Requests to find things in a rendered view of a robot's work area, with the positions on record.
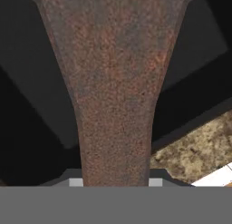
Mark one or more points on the black hob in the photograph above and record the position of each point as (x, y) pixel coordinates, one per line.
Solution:
(27, 82)

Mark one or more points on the rusty brown pan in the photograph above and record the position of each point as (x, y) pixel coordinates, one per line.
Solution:
(114, 82)

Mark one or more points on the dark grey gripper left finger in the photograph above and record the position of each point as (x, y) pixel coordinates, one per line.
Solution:
(72, 177)

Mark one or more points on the white cabinet front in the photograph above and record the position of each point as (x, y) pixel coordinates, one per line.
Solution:
(217, 176)

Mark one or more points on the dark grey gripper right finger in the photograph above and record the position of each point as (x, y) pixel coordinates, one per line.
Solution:
(158, 177)

